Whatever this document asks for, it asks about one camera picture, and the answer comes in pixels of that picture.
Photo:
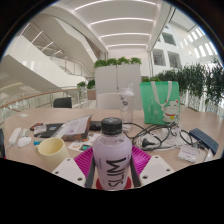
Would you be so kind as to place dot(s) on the small black device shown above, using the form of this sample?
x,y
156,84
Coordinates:
x,y
96,125

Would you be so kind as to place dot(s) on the long ceiling light strips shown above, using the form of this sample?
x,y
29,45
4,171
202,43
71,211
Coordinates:
x,y
120,20

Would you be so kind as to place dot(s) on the small white printed card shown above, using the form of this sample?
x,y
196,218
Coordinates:
x,y
190,154

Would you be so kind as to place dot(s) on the glass railing wooden handrail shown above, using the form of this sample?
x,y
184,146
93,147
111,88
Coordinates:
x,y
33,98

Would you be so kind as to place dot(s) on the row of tall green plants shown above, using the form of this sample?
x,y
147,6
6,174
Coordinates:
x,y
196,80

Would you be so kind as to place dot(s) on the teal green packet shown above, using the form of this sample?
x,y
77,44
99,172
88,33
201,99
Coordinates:
x,y
37,142

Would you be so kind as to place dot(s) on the white power strip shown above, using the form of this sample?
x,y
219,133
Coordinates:
x,y
15,135

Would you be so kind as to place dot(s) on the black flat folder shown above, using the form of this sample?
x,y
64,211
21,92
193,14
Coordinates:
x,y
55,128

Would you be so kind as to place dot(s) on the dark blue keyboard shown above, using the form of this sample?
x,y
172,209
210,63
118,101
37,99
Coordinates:
x,y
204,140

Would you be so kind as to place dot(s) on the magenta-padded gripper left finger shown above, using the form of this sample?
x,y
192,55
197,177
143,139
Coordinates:
x,y
68,170

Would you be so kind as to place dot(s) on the white and brown booklet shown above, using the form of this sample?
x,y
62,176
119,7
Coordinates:
x,y
76,128

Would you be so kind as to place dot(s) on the green tote bag cat print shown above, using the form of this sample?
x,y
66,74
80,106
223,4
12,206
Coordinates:
x,y
156,106

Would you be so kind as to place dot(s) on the white cabinet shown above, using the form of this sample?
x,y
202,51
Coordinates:
x,y
110,80

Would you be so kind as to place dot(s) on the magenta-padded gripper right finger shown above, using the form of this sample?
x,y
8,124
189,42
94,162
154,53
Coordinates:
x,y
156,168

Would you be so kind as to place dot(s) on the colourful sticker sheet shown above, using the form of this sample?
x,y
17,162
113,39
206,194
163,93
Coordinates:
x,y
77,145

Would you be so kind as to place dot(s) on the green plants atop cabinet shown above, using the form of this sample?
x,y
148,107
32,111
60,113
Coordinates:
x,y
116,61

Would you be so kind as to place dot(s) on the lilac drink bottle black cap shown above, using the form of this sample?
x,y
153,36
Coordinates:
x,y
111,156

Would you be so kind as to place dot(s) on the cream yellow mug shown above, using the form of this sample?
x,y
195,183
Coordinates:
x,y
55,155

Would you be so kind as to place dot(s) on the red and black phone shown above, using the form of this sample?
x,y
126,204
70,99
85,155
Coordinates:
x,y
35,126

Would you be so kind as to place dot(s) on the planter with green plants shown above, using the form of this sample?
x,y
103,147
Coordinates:
x,y
90,85

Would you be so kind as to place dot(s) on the clear plastic shaker bottle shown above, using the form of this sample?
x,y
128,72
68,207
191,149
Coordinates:
x,y
127,108

